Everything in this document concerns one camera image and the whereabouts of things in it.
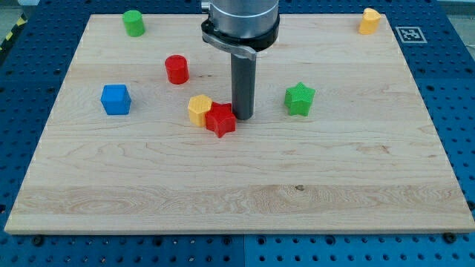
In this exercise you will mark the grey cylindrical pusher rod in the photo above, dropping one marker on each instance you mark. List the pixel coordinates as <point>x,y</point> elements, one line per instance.
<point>243,86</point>

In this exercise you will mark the green star block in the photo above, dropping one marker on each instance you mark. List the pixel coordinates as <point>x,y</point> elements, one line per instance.
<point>298,99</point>

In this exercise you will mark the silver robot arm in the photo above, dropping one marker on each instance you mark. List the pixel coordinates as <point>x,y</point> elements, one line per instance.
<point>241,28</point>

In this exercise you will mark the red star block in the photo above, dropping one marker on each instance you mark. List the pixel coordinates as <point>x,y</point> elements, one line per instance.
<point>220,119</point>

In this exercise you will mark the yellow hexagon block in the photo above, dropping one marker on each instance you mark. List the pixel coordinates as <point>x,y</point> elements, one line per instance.
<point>198,107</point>

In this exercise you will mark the red cylinder block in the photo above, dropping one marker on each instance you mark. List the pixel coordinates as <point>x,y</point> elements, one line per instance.
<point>177,69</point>

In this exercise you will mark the light wooden board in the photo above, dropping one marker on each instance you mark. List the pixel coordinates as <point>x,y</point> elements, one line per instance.
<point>366,160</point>

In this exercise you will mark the green cylinder block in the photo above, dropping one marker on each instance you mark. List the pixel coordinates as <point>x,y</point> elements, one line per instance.
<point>133,23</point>

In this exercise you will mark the blue cube block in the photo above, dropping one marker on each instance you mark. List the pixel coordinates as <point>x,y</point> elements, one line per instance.
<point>116,100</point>

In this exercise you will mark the yellow heart block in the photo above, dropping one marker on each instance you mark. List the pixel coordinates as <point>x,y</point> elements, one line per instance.
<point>369,23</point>

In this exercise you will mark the white fiducial marker tag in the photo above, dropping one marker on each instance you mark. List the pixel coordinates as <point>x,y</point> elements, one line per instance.
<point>411,35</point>

